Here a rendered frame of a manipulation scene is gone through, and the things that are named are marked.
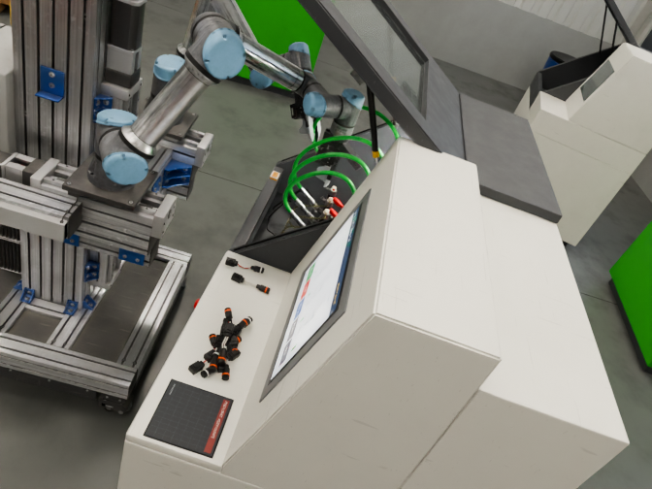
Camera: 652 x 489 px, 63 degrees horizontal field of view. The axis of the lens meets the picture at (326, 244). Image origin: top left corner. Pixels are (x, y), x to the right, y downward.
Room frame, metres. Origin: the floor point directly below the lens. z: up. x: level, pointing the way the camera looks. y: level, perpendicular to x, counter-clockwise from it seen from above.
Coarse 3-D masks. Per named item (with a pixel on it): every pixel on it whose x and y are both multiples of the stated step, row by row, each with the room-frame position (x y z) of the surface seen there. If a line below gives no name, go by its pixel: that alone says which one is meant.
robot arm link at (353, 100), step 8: (352, 88) 1.70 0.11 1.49; (344, 96) 1.65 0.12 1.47; (352, 96) 1.64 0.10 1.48; (360, 96) 1.66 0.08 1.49; (344, 104) 1.63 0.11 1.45; (352, 104) 1.64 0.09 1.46; (360, 104) 1.66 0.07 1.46; (344, 112) 1.62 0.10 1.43; (352, 112) 1.64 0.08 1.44; (336, 120) 1.65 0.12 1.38; (344, 120) 1.64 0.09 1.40; (352, 120) 1.65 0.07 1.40
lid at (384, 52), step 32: (320, 0) 1.31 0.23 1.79; (352, 0) 1.66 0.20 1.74; (384, 0) 1.97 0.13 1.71; (352, 32) 1.36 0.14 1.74; (384, 32) 1.74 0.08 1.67; (352, 64) 1.31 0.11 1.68; (384, 64) 1.49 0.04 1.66; (416, 64) 1.84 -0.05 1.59; (384, 96) 1.31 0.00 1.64; (416, 96) 1.56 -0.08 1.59; (448, 96) 1.86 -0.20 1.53; (416, 128) 1.32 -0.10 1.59; (448, 128) 1.56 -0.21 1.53
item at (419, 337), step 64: (384, 192) 1.07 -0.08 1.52; (448, 192) 1.13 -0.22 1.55; (384, 256) 0.79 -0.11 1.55; (448, 256) 0.87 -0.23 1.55; (384, 320) 0.64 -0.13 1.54; (448, 320) 0.69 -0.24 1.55; (256, 384) 0.83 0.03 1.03; (320, 384) 0.64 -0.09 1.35; (384, 384) 0.64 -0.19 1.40; (448, 384) 0.65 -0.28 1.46; (128, 448) 0.62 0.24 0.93; (256, 448) 0.63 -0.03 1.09; (320, 448) 0.64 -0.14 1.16; (384, 448) 0.65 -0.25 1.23
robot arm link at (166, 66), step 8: (160, 56) 1.86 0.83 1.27; (168, 56) 1.88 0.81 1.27; (176, 56) 1.90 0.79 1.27; (160, 64) 1.81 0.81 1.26; (168, 64) 1.83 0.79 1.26; (176, 64) 1.85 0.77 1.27; (160, 72) 1.79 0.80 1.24; (168, 72) 1.80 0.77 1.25; (176, 72) 1.81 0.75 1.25; (152, 80) 1.82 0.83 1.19; (160, 80) 1.79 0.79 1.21; (168, 80) 1.80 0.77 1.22; (152, 88) 1.81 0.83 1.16; (160, 88) 1.79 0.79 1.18
